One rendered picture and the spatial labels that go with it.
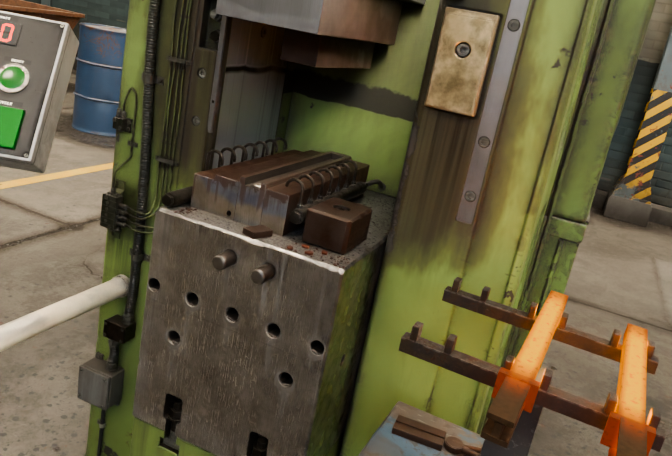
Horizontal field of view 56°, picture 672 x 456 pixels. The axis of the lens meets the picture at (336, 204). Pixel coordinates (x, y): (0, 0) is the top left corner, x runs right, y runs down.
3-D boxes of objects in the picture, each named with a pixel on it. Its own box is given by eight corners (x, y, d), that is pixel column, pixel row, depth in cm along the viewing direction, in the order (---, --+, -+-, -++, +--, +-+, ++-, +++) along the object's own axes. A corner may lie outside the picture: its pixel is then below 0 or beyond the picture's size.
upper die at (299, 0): (317, 34, 105) (328, -26, 102) (214, 13, 111) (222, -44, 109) (394, 45, 143) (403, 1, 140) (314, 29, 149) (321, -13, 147)
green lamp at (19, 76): (14, 92, 115) (15, 68, 114) (-5, 87, 117) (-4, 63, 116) (28, 92, 118) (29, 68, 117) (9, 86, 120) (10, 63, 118)
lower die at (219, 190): (282, 236, 114) (290, 191, 112) (189, 206, 121) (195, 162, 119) (363, 195, 152) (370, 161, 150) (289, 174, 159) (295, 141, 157)
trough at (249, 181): (264, 191, 114) (266, 183, 114) (239, 183, 116) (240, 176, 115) (350, 162, 152) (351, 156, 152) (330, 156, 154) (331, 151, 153)
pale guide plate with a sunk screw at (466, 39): (473, 117, 109) (498, 15, 105) (423, 105, 112) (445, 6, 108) (475, 116, 111) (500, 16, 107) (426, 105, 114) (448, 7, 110)
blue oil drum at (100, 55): (108, 140, 536) (118, 33, 512) (55, 124, 556) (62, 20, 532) (153, 134, 589) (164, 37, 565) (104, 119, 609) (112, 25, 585)
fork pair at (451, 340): (450, 355, 80) (454, 341, 79) (408, 339, 82) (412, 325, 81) (487, 299, 100) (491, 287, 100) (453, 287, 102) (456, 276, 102)
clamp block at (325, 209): (343, 256, 110) (351, 221, 109) (300, 242, 113) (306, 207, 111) (367, 240, 121) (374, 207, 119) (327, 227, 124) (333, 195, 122)
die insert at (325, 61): (315, 67, 117) (321, 34, 115) (279, 59, 119) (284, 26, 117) (370, 68, 144) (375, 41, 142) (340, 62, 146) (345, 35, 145)
